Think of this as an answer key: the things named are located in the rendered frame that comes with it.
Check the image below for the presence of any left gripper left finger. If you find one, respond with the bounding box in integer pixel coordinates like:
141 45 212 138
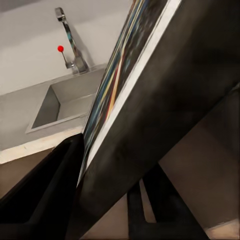
0 133 85 240

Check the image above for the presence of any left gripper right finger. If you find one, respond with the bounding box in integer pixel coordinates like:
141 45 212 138
127 163 209 240

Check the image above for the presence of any poster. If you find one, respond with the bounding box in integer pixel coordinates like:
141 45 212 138
65 0 240 240

